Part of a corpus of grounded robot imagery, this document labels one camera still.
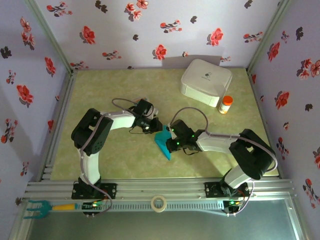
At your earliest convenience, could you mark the blue cloth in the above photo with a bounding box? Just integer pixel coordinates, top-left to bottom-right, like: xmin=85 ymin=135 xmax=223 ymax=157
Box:
xmin=154 ymin=124 xmax=174 ymax=161

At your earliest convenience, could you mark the orange capped pill bottle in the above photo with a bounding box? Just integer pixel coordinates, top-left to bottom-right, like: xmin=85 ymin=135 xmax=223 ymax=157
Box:
xmin=218 ymin=95 xmax=234 ymax=115

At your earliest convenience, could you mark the white tape roll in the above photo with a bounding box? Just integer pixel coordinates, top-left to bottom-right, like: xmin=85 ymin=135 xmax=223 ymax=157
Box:
xmin=150 ymin=195 xmax=168 ymax=213

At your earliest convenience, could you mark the white plastic container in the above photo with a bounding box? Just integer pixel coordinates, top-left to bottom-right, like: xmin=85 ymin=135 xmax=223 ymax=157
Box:
xmin=180 ymin=58 xmax=233 ymax=108

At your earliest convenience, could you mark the teal yellow garden fork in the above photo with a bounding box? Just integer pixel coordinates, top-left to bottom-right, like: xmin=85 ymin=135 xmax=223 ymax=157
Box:
xmin=23 ymin=199 xmax=80 ymax=220

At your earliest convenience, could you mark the right arm lilac cable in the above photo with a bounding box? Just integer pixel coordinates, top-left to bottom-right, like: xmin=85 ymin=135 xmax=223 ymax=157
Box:
xmin=171 ymin=106 xmax=279 ymax=217

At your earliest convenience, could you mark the arm lilac cable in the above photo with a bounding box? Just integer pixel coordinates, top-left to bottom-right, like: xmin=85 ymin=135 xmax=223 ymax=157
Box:
xmin=171 ymin=106 xmax=279 ymax=217
xmin=78 ymin=97 xmax=141 ymax=216

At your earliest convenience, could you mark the long aluminium mounting rail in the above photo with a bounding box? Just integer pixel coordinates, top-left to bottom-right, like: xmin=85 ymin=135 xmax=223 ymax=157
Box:
xmin=24 ymin=177 xmax=297 ymax=201

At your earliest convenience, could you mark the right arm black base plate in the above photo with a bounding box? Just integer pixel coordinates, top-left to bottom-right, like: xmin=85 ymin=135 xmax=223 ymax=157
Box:
xmin=204 ymin=181 xmax=251 ymax=199

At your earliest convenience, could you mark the grey slotted cable duct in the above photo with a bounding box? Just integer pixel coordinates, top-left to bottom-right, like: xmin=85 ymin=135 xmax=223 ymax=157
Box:
xmin=79 ymin=201 xmax=226 ymax=213

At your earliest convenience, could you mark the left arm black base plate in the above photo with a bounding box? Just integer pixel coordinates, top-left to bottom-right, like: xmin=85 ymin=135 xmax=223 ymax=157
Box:
xmin=71 ymin=182 xmax=118 ymax=200

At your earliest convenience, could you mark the left arm lilac cable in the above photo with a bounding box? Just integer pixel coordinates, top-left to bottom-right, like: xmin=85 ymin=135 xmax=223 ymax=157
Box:
xmin=78 ymin=97 xmax=141 ymax=216

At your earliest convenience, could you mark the aluminium side rail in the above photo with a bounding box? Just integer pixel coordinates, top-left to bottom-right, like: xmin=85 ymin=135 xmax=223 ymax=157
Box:
xmin=246 ymin=67 xmax=285 ymax=179
xmin=37 ymin=69 xmax=79 ymax=182

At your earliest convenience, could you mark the aluminium corner post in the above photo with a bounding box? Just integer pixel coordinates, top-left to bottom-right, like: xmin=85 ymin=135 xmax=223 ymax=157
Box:
xmin=246 ymin=0 xmax=294 ymax=71
xmin=24 ymin=0 xmax=76 ymax=74

